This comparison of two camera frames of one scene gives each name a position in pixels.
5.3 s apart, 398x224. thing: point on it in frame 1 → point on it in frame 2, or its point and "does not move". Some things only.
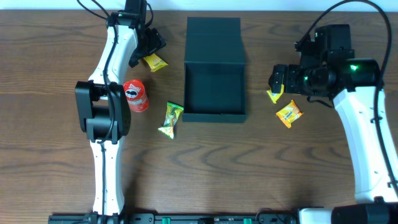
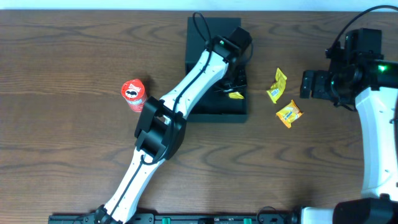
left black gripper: [152, 45] → [234, 83]
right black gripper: [278, 78] → [308, 84]
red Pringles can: [136, 95] does not move
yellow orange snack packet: [155, 62] → [236, 95]
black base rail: [175, 218] does not move
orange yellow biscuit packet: [289, 113] does not move
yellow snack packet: [275, 96] does not move
